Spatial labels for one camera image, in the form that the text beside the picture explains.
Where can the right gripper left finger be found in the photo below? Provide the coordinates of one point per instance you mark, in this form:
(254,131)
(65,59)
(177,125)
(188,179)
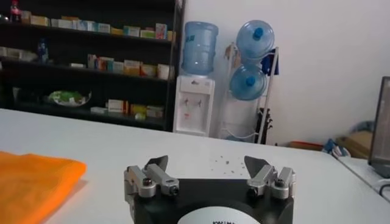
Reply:
(146,182)

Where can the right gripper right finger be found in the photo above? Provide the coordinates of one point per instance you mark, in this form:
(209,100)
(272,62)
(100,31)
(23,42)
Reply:
(274,182)

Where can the orange t-shirt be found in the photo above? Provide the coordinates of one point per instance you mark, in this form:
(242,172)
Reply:
(33,185)

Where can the grey blue clothes pile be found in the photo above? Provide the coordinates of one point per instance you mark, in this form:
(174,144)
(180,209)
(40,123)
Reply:
(364,126)

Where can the orange rimmed cardboard box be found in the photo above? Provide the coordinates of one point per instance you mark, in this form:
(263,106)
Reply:
(304,146)

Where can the scattered dark crumbs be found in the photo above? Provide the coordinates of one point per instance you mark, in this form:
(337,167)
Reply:
(227,162)

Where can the black tripod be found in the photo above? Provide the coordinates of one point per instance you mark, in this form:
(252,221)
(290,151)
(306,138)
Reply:
(263,126)

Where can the small green medicine box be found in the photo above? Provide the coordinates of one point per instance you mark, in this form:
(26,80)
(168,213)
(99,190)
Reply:
(140,116)

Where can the blue white package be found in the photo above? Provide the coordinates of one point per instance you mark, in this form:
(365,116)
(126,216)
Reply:
(335,149)

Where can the yellow green medicine box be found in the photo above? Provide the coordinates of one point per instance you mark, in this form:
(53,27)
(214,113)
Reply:
(138,109)

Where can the white box red stripe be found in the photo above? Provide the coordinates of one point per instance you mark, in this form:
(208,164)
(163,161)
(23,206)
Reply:
(117,106)

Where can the white water dispenser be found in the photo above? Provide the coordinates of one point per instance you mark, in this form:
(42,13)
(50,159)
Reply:
(193,115)

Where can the white jug rack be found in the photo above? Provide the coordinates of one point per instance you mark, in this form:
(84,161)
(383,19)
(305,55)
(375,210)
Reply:
(268,100)

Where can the white side table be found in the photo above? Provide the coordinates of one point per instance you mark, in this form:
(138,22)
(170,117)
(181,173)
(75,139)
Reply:
(359,173)

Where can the flat white medicine box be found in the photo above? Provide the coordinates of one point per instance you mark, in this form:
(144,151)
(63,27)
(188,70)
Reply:
(99,110)

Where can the large brown cardboard box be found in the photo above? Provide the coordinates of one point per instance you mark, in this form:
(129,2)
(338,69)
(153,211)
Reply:
(356,143)

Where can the black shelf unit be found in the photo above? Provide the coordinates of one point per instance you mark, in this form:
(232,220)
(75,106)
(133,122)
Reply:
(176,91)

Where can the green white patterned bowl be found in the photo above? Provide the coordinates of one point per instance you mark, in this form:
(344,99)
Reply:
(69,98)

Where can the yellow white medicine box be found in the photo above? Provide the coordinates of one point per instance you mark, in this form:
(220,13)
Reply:
(132,67)

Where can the grey laptop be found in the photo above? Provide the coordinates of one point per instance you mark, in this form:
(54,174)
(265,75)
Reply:
(381,131)

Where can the dark blue hanging cloth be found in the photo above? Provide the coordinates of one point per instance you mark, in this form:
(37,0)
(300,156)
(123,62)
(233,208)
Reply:
(271,64)

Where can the pink white medicine box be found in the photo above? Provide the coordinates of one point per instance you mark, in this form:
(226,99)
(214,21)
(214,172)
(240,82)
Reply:
(92,61)

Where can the small flat white box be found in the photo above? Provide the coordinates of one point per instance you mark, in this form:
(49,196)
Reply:
(77,65)

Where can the blue labelled water jug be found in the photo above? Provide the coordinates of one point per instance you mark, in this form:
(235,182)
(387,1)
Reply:
(199,48)

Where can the tall white red box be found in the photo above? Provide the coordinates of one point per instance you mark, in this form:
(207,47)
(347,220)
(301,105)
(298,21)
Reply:
(161,31)

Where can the small yellow medicine box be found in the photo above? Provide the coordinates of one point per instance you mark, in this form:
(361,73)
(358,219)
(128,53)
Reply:
(116,31)

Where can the plain white medicine box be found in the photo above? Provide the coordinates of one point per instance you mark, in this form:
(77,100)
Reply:
(103,28)
(56,23)

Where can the blue plastic bottle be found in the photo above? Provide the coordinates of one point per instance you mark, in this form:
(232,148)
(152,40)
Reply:
(42,51)

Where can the white box orange lid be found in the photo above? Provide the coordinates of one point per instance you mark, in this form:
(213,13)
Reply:
(70,23)

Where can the cola bottle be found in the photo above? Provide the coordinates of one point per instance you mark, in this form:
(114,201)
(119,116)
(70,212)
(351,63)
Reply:
(15,10)

